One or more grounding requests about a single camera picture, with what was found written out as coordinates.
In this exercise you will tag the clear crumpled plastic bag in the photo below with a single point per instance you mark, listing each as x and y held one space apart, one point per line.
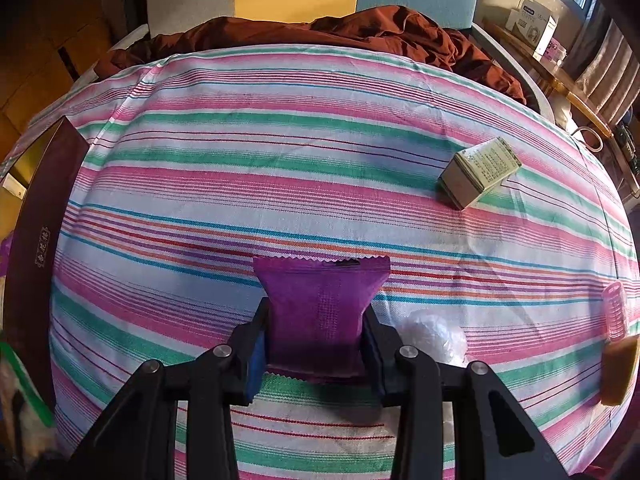
435 336

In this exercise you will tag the cracker packet green clear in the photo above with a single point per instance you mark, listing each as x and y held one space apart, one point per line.
27 421

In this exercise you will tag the striped bed sheet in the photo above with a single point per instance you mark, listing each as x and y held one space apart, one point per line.
199 163

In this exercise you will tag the yellow sponge wedge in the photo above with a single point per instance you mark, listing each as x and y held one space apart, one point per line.
617 369

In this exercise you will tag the striped curtain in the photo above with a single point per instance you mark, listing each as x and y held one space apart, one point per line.
611 80

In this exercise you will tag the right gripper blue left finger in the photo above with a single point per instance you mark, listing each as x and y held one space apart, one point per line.
135 435

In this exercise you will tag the rust brown blanket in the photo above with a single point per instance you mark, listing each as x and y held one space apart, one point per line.
394 30

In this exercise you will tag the white box on table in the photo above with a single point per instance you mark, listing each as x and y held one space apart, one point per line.
533 24

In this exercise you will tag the green white medicine box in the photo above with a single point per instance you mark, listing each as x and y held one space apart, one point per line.
474 171

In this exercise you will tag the purple snack packet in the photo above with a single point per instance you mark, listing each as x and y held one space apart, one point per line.
315 312

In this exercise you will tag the wooden side table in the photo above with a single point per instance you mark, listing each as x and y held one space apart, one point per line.
560 82

